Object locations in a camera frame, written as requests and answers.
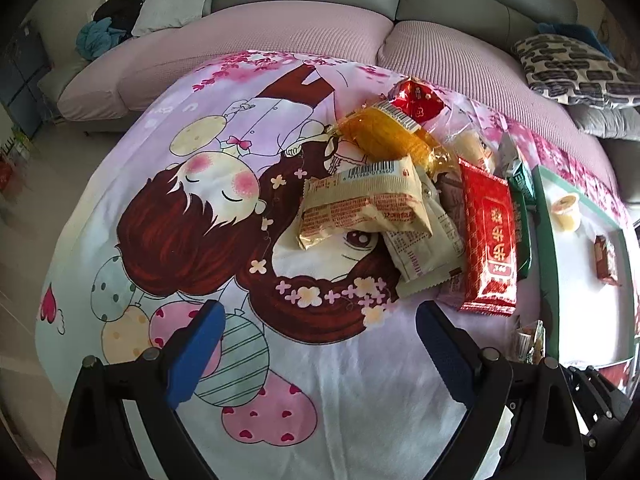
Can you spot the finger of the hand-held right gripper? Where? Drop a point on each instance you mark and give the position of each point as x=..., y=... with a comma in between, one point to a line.
x=607, y=397

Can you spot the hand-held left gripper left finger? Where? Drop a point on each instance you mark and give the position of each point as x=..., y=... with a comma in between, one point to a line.
x=197, y=345

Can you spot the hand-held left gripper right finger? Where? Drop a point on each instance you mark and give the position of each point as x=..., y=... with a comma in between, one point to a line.
x=442, y=345

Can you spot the white snack packet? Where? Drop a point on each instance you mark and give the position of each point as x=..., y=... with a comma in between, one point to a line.
x=425, y=255

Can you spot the large red snack packet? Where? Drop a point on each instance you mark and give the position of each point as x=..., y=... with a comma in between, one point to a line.
x=487, y=240

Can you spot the white tray green rim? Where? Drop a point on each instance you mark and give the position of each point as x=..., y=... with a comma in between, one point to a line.
x=580, y=270

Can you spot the dark green snack packet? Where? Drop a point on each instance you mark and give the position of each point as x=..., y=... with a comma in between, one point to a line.
x=522, y=240

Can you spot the beige snack packet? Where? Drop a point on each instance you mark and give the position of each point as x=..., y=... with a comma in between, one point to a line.
x=360, y=205

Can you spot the yellow snack packet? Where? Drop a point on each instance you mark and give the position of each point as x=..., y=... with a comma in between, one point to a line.
x=385, y=135

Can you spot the small clear candy packet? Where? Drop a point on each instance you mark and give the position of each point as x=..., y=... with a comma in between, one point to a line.
x=530, y=342

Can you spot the small brown snack bar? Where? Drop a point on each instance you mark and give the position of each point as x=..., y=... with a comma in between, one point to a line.
x=605, y=260

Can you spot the pudding cup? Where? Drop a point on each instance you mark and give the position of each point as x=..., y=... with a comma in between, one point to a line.
x=567, y=212

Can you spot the silver green snack packet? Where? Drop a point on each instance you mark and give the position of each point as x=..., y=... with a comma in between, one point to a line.
x=515, y=165

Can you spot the clear bread packet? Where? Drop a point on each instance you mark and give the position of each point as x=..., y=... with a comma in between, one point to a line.
x=472, y=145

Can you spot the printed cartoon blanket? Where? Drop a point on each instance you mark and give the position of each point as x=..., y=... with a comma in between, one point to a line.
x=150, y=135

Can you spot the small red snack packet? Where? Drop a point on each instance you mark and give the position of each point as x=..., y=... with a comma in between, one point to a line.
x=417, y=100

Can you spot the grey cushion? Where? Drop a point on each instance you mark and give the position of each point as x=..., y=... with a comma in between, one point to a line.
x=610, y=122

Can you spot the black white patterned pillow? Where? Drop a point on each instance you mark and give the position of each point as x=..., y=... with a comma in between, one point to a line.
x=570, y=67

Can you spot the dark cabinet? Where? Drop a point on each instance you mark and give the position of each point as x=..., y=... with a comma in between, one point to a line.
x=22, y=75

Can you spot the pink sofa cover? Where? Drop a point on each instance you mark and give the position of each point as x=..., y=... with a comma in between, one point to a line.
x=280, y=30

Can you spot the blue blanket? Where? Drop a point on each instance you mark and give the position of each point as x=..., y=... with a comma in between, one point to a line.
x=575, y=30

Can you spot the dark clothes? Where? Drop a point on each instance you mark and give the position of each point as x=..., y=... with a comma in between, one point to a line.
x=117, y=10

